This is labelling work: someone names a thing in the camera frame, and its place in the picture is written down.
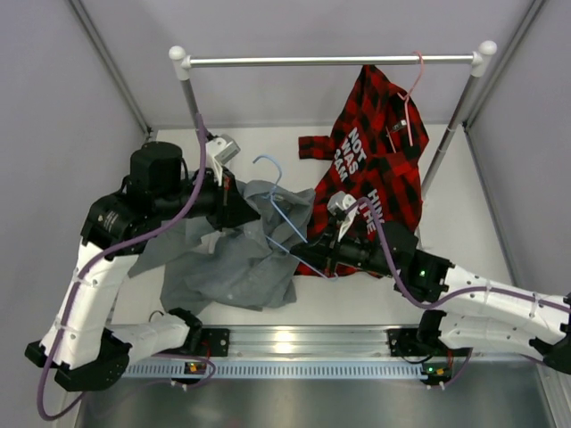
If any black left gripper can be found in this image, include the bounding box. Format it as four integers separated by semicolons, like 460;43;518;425
154;166;261;233

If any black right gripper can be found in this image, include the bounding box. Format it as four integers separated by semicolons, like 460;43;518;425
291;218;398;279

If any blue wire hanger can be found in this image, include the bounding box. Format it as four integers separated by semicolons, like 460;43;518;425
252;154;339;282

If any grey button shirt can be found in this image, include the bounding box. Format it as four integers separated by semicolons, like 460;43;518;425
128;180;315;315

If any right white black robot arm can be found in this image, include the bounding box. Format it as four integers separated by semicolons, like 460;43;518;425
291;222;570;374

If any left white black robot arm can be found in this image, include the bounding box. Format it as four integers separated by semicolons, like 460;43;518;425
25;136;260;392

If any red black plaid shirt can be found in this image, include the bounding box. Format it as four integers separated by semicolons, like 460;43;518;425
296;64;430;280

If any silver clothes rack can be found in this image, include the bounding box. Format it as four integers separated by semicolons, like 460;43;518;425
169;41;497;190

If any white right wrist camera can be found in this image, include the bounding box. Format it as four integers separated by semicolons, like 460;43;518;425
327;191;358;242

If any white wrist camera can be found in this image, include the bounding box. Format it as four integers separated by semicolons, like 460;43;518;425
206;135;240;186
327;191;358;242

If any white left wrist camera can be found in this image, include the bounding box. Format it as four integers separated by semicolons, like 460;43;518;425
206;135;240;186

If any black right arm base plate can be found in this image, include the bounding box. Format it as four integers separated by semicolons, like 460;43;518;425
387;327;448;357

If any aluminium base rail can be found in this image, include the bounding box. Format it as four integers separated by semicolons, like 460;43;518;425
100;324;559;363

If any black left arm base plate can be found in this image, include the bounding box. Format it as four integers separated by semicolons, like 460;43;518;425
193;328;230;358

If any slotted grey cable duct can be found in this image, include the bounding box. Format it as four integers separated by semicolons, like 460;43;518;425
124;360;427;380

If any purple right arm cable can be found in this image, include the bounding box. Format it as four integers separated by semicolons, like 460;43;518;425
352;198;571;389

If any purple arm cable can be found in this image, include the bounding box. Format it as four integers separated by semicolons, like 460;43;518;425
36;113;218;423
352;198;571;389

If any pink wire hanger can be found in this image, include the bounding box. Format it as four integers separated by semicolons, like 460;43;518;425
385;51;425;150

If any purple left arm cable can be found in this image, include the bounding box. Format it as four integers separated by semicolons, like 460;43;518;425
36;113;218;423

